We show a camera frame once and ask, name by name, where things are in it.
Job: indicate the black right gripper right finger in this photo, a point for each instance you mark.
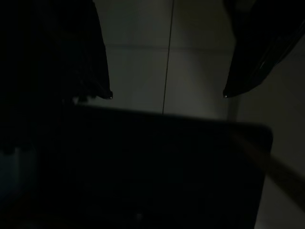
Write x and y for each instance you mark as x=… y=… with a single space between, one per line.
x=262 y=35

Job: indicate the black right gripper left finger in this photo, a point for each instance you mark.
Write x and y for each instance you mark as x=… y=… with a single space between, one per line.
x=59 y=47

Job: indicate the wooden table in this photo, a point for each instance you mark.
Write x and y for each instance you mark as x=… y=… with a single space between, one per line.
x=147 y=171

